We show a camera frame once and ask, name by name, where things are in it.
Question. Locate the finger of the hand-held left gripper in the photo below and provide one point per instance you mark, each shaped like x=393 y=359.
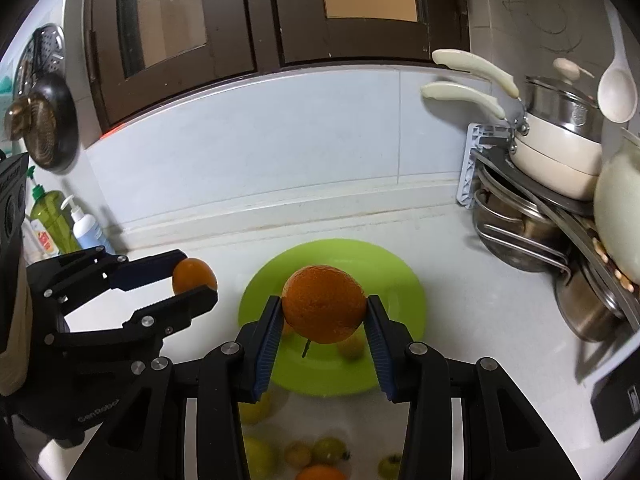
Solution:
x=145 y=272
x=190 y=304

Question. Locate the black box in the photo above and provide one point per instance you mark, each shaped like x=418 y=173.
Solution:
x=617 y=405

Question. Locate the cream saucepan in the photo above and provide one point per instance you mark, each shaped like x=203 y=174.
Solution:
x=555 y=132

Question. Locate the white plastic rack bracket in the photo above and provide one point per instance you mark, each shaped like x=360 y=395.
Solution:
x=472 y=170

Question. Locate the steel pots on rack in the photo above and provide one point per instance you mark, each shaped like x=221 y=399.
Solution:
x=570 y=225

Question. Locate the red label bottle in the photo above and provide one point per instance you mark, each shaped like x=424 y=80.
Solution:
x=45 y=242

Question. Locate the cream frying pan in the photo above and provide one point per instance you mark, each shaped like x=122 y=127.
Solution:
x=550 y=172

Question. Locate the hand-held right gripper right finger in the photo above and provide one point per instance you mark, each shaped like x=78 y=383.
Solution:
x=380 y=355

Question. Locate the white pump bottle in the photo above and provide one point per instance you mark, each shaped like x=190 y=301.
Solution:
x=87 y=232

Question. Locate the green dish soap bottle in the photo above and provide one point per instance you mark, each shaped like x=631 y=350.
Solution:
x=50 y=215

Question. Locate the perforated steel steamer plate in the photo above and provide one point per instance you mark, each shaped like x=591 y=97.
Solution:
x=47 y=45

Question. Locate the white ladle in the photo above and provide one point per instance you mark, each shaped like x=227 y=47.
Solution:
x=617 y=92

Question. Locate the cream round jug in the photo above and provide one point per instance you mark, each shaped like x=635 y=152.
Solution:
x=620 y=210

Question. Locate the wooden bead trivet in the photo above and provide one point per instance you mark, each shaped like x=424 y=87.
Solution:
x=607 y=261

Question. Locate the steel steamer pot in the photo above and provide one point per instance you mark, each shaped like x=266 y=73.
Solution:
x=555 y=105

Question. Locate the small yellow plum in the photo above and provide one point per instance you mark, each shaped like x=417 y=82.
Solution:
x=298 y=453
x=351 y=347

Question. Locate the brown wooden window sash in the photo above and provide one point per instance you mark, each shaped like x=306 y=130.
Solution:
x=235 y=15
x=300 y=35

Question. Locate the steel stock pot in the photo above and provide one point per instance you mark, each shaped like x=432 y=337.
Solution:
x=585 y=310

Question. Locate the glass lid cream knob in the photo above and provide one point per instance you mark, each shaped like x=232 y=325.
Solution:
x=567 y=67

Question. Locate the green plate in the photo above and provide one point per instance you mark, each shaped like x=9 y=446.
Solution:
x=395 y=280

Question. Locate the large orange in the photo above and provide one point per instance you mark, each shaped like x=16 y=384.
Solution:
x=322 y=305

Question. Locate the black frying pan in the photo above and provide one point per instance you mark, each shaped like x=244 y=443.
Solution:
x=55 y=130

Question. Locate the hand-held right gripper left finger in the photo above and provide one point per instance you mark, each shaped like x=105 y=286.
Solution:
x=266 y=350

